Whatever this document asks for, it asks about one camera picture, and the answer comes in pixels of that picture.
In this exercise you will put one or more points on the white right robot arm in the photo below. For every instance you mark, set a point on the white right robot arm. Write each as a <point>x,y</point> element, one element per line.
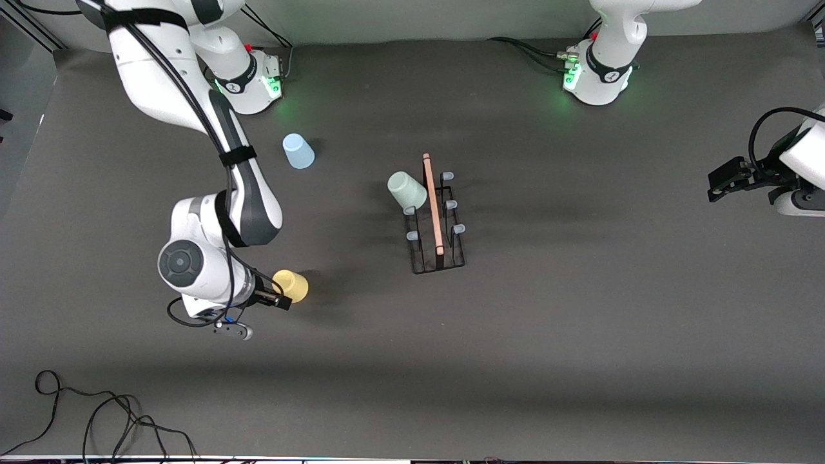
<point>126,77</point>

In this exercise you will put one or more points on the dark grey table mat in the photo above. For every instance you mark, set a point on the dark grey table mat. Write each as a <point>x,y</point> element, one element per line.
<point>451,354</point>

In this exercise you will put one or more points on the black aluminium frame rail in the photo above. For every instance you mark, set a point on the black aluminium frame rail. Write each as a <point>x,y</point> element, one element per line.
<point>818,24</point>
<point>38,32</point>

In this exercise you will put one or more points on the pale green plastic cup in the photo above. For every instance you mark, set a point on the pale green plastic cup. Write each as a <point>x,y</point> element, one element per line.
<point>406,190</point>

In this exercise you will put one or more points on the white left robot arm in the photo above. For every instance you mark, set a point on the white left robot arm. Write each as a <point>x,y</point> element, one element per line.
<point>612,38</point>

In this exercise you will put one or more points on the yellow plastic cup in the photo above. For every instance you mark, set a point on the yellow plastic cup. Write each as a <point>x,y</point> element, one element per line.
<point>293,283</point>

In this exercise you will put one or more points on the pale blue plastic cup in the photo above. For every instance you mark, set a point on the pale blue plastic cup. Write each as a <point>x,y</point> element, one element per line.
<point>298,153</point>

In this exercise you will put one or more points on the small black bracket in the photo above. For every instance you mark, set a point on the small black bracket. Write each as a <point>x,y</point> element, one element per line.
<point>5,116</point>

